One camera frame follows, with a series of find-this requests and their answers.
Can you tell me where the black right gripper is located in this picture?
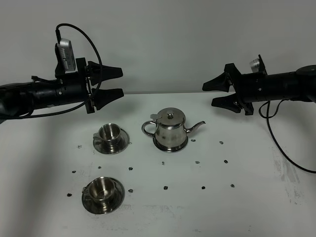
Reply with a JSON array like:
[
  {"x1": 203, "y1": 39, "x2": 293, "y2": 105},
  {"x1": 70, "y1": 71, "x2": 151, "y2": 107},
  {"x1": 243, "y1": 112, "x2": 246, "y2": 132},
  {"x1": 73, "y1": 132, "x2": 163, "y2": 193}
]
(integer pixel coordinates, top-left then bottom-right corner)
[{"x1": 202, "y1": 55, "x2": 267, "y2": 116}]

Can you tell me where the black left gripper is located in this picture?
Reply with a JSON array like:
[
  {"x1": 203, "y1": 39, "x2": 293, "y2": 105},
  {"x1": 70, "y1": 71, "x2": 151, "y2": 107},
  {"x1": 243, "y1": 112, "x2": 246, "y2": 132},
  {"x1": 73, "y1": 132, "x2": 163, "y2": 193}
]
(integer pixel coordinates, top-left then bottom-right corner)
[{"x1": 54, "y1": 58, "x2": 123, "y2": 110}]

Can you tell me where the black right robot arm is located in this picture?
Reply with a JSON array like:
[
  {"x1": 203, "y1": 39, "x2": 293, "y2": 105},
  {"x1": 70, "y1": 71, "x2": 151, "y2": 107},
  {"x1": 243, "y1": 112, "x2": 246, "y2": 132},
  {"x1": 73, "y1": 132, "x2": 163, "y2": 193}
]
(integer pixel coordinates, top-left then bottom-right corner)
[{"x1": 202, "y1": 55, "x2": 316, "y2": 116}]

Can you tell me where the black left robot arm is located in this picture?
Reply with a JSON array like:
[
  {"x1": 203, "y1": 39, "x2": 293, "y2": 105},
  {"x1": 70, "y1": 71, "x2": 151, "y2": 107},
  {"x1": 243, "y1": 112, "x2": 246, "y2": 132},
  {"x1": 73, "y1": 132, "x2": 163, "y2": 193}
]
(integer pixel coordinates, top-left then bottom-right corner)
[{"x1": 0, "y1": 58, "x2": 124, "y2": 119}]

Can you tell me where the far stainless steel teacup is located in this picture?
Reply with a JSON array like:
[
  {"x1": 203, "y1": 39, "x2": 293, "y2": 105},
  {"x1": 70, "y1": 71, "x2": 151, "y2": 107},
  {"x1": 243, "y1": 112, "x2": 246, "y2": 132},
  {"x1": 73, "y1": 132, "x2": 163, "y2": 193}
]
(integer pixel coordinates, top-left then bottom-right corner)
[{"x1": 93, "y1": 123, "x2": 121, "y2": 145}]

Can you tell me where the stainless steel teacup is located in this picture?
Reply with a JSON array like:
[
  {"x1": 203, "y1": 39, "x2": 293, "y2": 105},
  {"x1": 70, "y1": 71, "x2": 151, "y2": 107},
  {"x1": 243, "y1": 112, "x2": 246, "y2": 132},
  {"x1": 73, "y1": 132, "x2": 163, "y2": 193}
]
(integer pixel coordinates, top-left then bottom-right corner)
[
  {"x1": 83, "y1": 176, "x2": 116, "y2": 202},
  {"x1": 93, "y1": 123, "x2": 121, "y2": 145}
]

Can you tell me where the far stainless steel saucer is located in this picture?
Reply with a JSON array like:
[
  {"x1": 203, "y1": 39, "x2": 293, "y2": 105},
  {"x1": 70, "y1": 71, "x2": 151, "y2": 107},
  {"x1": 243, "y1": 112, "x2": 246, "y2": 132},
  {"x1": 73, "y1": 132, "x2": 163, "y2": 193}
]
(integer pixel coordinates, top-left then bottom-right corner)
[{"x1": 93, "y1": 129, "x2": 130, "y2": 155}]

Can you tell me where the stainless steel teapot saucer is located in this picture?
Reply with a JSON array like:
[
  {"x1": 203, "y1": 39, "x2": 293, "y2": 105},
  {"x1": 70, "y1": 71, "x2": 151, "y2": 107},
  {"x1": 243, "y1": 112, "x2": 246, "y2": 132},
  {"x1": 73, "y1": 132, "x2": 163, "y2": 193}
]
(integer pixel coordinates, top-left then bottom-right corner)
[{"x1": 153, "y1": 138, "x2": 188, "y2": 153}]

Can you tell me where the near stainless steel teacup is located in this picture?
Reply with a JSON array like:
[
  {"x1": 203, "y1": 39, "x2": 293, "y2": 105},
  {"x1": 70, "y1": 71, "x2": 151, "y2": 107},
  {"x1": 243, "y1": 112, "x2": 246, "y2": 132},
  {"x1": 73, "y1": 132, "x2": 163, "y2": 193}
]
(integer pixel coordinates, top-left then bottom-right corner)
[{"x1": 83, "y1": 176, "x2": 116, "y2": 202}]

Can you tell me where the near stainless steel saucer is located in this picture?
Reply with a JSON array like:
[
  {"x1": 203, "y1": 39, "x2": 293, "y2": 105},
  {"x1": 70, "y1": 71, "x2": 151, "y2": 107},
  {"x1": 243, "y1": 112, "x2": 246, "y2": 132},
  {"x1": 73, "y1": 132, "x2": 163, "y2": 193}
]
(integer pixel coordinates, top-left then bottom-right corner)
[{"x1": 81, "y1": 177, "x2": 125, "y2": 215}]

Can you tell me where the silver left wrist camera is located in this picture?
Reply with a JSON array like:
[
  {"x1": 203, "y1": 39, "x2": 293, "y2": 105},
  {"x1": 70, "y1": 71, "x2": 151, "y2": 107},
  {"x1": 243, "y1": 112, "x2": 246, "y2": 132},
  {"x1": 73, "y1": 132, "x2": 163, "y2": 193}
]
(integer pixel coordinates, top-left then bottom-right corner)
[{"x1": 55, "y1": 38, "x2": 76, "y2": 75}]

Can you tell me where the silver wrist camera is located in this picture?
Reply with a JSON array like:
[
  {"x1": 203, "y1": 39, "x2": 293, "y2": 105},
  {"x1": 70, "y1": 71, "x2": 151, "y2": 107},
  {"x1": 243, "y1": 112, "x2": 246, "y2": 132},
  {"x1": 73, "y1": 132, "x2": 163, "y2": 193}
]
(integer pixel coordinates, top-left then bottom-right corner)
[
  {"x1": 249, "y1": 58, "x2": 260, "y2": 73},
  {"x1": 55, "y1": 38, "x2": 76, "y2": 75}
]

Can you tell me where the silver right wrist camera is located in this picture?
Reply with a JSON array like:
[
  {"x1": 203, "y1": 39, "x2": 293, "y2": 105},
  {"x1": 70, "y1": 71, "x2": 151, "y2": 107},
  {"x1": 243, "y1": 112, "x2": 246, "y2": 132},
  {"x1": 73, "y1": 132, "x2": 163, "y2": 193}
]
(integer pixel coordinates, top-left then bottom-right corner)
[{"x1": 249, "y1": 58, "x2": 260, "y2": 73}]

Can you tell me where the black right camera cable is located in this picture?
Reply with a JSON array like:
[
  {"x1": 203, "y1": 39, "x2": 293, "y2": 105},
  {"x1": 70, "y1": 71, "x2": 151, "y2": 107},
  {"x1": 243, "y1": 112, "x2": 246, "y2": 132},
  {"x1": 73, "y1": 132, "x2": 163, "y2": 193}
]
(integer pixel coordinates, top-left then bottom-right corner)
[{"x1": 258, "y1": 99, "x2": 316, "y2": 173}]

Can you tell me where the black camera cable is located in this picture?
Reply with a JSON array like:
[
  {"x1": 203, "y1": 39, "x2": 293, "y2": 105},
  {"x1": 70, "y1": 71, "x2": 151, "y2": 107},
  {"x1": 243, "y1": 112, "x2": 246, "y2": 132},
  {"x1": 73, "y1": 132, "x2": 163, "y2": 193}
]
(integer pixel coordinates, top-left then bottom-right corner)
[
  {"x1": 258, "y1": 99, "x2": 316, "y2": 173},
  {"x1": 26, "y1": 23, "x2": 103, "y2": 118}
]

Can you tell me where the black left camera cable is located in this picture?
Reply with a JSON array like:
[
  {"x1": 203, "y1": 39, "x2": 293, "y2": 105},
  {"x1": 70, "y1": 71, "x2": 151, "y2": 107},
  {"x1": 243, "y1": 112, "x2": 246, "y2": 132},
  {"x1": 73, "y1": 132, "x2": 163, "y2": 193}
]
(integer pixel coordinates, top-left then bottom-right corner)
[{"x1": 26, "y1": 23, "x2": 103, "y2": 118}]

